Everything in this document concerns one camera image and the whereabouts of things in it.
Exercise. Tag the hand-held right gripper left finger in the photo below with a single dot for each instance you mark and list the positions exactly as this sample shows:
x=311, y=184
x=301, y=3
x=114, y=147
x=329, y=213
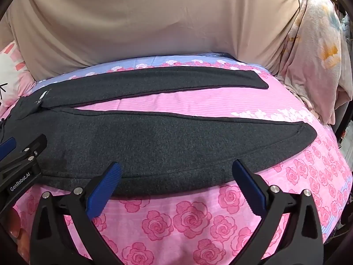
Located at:
x=106, y=187

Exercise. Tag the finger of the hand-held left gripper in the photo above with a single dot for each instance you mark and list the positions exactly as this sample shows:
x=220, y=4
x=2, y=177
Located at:
x=33, y=147
x=7, y=146

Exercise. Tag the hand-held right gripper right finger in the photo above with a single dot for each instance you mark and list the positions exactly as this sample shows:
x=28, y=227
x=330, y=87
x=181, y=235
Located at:
x=249, y=187

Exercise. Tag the dark grey pants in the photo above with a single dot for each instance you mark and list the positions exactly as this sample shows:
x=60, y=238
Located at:
x=138, y=143

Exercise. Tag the person's left hand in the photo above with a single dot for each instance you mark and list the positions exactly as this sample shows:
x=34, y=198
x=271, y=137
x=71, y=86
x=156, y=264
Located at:
x=15, y=227

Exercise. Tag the pink rose print bedsheet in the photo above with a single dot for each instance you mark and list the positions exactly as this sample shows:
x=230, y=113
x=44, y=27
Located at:
x=193, y=220

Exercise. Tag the white rabbit face cushion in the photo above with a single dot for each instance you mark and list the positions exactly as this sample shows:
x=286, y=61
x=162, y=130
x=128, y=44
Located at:
x=13, y=69

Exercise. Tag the peach floral blanket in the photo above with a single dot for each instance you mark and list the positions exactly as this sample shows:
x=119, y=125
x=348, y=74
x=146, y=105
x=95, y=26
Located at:
x=311, y=60

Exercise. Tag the beige plain cloth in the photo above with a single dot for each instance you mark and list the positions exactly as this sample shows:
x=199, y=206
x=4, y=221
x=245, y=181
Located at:
x=138, y=19

